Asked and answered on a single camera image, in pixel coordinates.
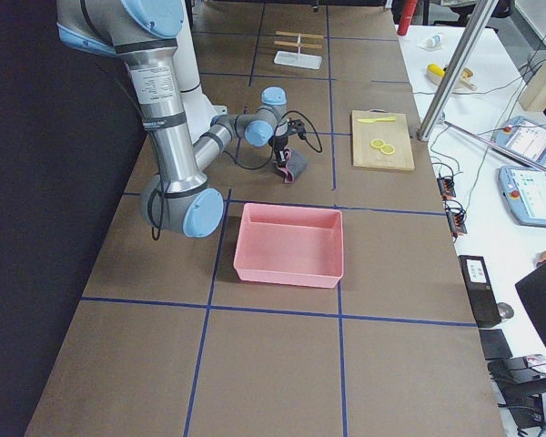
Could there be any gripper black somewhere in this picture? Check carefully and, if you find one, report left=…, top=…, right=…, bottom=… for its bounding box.
left=272, top=133, right=291, bottom=168

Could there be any grey and pink cloth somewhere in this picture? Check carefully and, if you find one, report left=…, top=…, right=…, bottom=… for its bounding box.
left=275, top=149, right=308, bottom=184

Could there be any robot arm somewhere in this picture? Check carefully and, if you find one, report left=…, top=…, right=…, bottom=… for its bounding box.
left=56, top=0, right=288, bottom=238

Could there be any pink plastic bin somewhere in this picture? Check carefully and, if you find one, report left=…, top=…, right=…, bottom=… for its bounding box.
left=233, top=203, right=344, bottom=289

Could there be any rear lemon slice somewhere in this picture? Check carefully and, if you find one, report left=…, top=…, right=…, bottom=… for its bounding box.
left=370, top=138, right=385, bottom=149

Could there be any lemon slice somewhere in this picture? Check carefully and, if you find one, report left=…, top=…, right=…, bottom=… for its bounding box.
left=370, top=138, right=385, bottom=149
left=379, top=144, right=395, bottom=155

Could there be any white rack tray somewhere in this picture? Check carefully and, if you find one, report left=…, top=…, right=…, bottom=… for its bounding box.
left=273, top=50, right=322, bottom=70

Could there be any bamboo cutting board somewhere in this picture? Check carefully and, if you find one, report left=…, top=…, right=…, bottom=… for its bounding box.
left=351, top=110, right=415, bottom=171

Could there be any front lemon slice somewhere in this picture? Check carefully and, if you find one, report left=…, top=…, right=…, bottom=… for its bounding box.
left=379, top=144, right=395, bottom=155

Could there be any yellow plastic knife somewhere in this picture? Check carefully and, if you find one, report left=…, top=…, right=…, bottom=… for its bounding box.
left=356, top=117, right=397, bottom=124

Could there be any far power strip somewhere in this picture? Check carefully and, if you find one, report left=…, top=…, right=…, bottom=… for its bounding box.
left=437, top=175, right=456, bottom=199

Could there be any power strip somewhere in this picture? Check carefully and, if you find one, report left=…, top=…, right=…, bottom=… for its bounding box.
left=437, top=175, right=456, bottom=199
left=444, top=199, right=467, bottom=238

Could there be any near power strip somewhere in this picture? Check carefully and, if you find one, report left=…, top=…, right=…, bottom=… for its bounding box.
left=444, top=199, right=467, bottom=238

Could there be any white bottle on paper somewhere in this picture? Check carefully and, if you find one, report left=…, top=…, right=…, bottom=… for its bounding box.
left=417, top=33, right=445, bottom=51

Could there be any red fire extinguisher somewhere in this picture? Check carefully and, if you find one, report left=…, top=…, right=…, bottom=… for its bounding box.
left=397, top=0, right=418, bottom=36

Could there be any black box with label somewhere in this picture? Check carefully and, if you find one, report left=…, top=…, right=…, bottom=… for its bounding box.
left=458, top=255, right=501, bottom=328

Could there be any far teach pendant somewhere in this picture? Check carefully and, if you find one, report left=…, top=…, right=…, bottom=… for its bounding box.
left=492, top=116, right=546, bottom=164

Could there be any teach pendant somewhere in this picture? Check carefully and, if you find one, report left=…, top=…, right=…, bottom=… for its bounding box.
left=498, top=166, right=546, bottom=228
left=492, top=116, right=546, bottom=164

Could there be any near teach pendant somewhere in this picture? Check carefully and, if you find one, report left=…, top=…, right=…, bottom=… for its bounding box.
left=498, top=166, right=546, bottom=228

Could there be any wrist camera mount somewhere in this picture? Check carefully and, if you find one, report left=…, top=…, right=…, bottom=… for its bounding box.
left=287, top=119, right=307, bottom=141

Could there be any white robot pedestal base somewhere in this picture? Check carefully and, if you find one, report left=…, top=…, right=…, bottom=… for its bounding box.
left=197, top=102, right=228, bottom=129

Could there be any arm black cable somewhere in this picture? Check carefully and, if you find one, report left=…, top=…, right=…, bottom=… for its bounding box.
left=150, top=111, right=323, bottom=242

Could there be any aluminium frame post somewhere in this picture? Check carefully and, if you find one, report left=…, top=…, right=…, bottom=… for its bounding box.
left=417, top=0, right=497, bottom=141

